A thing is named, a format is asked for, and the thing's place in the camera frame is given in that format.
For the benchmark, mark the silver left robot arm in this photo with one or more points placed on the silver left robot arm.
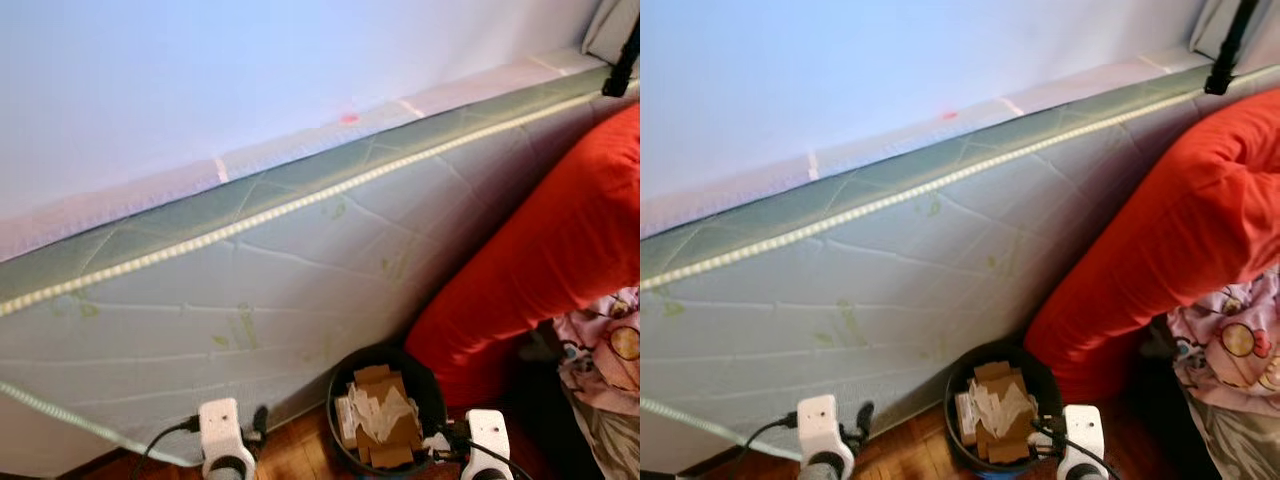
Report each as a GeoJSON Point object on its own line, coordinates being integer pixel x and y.
{"type": "Point", "coordinates": [228, 470]}
{"type": "Point", "coordinates": [825, 468]}

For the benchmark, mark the brown cardboard piece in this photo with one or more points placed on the brown cardboard piece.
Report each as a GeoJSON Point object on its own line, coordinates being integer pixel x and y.
{"type": "Point", "coordinates": [385, 440]}
{"type": "Point", "coordinates": [1005, 440]}

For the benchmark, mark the black round trash bin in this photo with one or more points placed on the black round trash bin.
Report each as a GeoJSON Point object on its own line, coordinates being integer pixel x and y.
{"type": "Point", "coordinates": [1045, 385]}
{"type": "Point", "coordinates": [430, 390]}

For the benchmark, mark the crumpled white paper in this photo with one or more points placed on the crumpled white paper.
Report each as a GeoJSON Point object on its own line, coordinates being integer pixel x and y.
{"type": "Point", "coordinates": [1000, 405]}
{"type": "Point", "coordinates": [385, 408]}

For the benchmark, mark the pink cartoon print blanket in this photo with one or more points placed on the pink cartoon print blanket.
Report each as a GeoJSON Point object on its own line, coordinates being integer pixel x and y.
{"type": "Point", "coordinates": [1230, 340]}
{"type": "Point", "coordinates": [610, 340]}

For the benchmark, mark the red pillow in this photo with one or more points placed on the red pillow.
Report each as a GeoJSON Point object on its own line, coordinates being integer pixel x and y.
{"type": "Point", "coordinates": [540, 240]}
{"type": "Point", "coordinates": [1170, 220]}

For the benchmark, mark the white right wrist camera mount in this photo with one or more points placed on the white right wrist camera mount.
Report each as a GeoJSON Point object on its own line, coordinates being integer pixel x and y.
{"type": "Point", "coordinates": [490, 435]}
{"type": "Point", "coordinates": [1085, 430]}

